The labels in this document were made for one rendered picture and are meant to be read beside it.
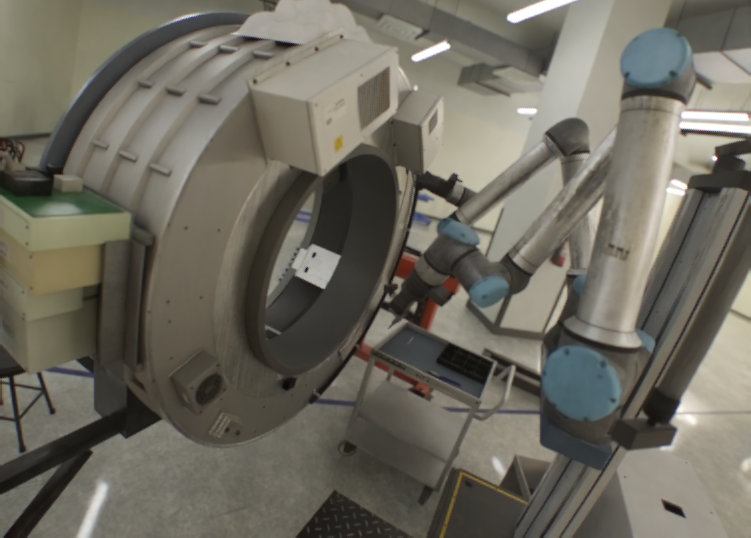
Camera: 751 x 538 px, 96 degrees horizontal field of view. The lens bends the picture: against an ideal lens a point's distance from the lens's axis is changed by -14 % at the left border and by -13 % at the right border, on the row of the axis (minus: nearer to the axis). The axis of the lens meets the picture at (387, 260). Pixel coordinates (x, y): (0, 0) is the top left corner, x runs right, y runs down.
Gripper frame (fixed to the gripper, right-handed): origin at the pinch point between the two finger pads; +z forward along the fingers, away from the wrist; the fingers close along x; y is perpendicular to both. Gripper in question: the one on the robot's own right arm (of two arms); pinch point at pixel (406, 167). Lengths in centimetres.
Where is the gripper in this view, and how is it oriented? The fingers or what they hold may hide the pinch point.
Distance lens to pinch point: 161.5
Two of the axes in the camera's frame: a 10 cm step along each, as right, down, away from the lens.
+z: -9.1, -3.9, -1.3
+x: 2.9, -8.3, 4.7
